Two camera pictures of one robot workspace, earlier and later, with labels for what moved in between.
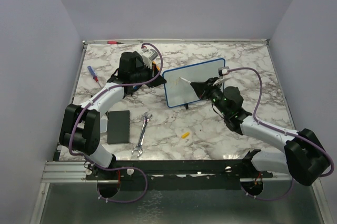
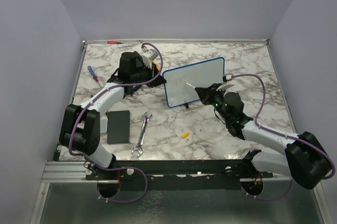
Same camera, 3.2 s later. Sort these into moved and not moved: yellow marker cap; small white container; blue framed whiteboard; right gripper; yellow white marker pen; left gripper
Moved: right gripper; yellow white marker pen
Not moved: blue framed whiteboard; yellow marker cap; left gripper; small white container
